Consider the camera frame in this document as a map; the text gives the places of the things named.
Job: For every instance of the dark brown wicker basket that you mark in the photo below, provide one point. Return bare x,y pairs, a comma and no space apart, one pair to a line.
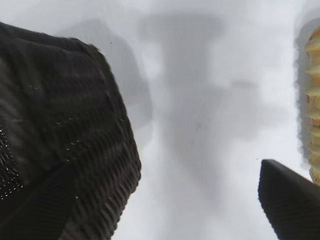
62,100

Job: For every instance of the long spiral bread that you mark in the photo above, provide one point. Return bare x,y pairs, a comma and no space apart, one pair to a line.
313,112

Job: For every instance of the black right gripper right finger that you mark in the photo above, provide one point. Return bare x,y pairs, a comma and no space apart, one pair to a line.
292,205

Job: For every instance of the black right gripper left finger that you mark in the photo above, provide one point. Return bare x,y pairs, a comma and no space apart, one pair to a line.
32,215

